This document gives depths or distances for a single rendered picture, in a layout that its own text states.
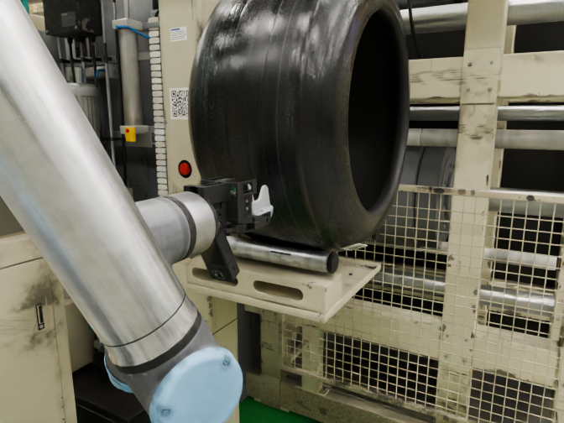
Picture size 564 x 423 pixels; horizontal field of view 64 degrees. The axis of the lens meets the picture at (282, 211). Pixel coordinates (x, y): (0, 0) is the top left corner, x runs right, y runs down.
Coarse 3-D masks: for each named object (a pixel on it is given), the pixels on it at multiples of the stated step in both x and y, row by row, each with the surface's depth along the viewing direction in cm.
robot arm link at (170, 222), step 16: (144, 208) 53; (160, 208) 55; (176, 208) 56; (160, 224) 53; (176, 224) 55; (192, 224) 57; (160, 240) 52; (176, 240) 55; (192, 240) 57; (176, 256) 56
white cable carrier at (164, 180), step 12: (156, 36) 111; (156, 48) 111; (156, 60) 112; (156, 72) 113; (156, 96) 114; (156, 108) 115; (156, 120) 116; (156, 132) 116; (156, 144) 117; (156, 156) 118; (168, 192) 119
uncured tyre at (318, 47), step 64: (256, 0) 79; (320, 0) 73; (384, 0) 88; (192, 64) 86; (256, 64) 74; (320, 64) 71; (384, 64) 116; (192, 128) 83; (256, 128) 75; (320, 128) 73; (384, 128) 122; (320, 192) 77; (384, 192) 108
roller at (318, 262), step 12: (228, 240) 101; (240, 240) 100; (252, 240) 99; (240, 252) 99; (252, 252) 97; (264, 252) 96; (276, 252) 94; (288, 252) 93; (300, 252) 92; (312, 252) 91; (324, 252) 90; (288, 264) 94; (300, 264) 92; (312, 264) 90; (324, 264) 89; (336, 264) 91
